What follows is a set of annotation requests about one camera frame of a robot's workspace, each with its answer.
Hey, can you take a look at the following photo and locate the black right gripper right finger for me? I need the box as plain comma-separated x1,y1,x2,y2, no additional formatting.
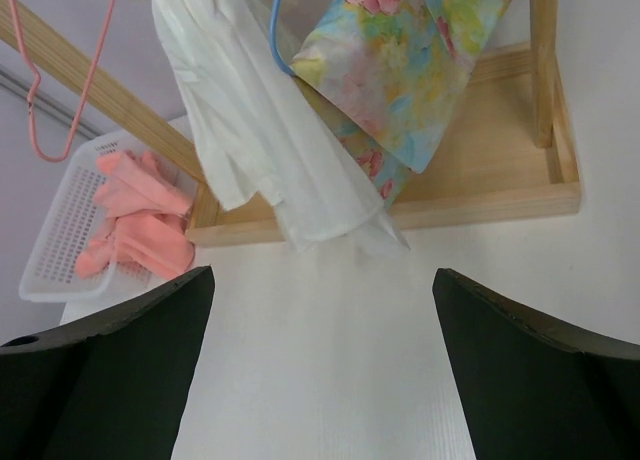
432,269,639,459

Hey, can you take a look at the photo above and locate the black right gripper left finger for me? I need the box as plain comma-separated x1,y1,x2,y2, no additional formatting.
1,267,215,459

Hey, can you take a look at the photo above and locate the white skirt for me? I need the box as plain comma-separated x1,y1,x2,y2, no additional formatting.
147,0,408,256

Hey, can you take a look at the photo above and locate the pink clothes hanger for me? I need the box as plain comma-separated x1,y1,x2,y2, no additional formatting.
1,0,116,163

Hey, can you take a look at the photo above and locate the floral patterned skirt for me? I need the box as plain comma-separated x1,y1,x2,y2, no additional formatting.
291,0,512,205

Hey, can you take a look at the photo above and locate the white plastic basket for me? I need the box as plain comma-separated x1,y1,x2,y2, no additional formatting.
19,134,193,303

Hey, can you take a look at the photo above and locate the pink garment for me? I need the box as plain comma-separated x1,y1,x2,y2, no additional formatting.
75,150,195,281

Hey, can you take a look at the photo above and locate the wooden clothes rack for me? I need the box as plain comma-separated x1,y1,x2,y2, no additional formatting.
0,0,584,249

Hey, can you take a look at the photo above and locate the blue wire hanger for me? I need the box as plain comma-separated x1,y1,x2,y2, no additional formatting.
268,0,301,77

